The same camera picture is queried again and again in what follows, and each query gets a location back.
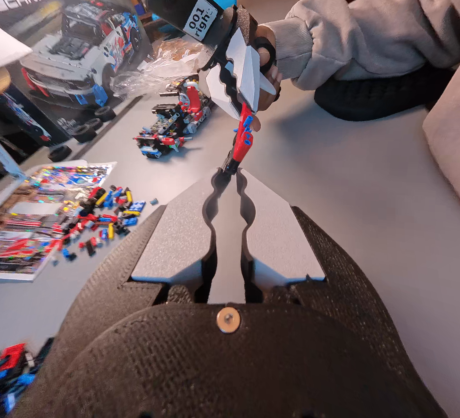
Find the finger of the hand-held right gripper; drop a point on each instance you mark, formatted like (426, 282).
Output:
(248, 69)
(219, 91)

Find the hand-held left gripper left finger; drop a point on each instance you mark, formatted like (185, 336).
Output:
(176, 242)

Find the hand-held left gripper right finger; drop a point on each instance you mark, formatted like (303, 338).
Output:
(284, 245)

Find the long red lego beam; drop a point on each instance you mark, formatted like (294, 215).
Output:
(241, 152)

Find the black lego panel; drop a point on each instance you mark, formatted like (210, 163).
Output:
(228, 166)

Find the person's right forearm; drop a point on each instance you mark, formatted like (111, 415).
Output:
(359, 22)

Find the partly built lego car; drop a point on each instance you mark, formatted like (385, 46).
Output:
(172, 119)

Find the pile of mixed lego pieces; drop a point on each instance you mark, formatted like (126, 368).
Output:
(104, 216)

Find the black lego box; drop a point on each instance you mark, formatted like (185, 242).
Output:
(72, 47)

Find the black lego tyre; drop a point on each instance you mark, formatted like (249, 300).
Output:
(105, 113)

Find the lego instruction booklet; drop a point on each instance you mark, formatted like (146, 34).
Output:
(12, 47)

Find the person's right hand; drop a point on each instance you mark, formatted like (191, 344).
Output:
(266, 101)

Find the clear plastic bag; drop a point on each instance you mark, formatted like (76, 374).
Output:
(154, 65)

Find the colourful sticker sheet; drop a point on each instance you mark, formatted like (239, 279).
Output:
(36, 209)

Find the pile of black blue pins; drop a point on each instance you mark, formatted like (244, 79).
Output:
(14, 371)

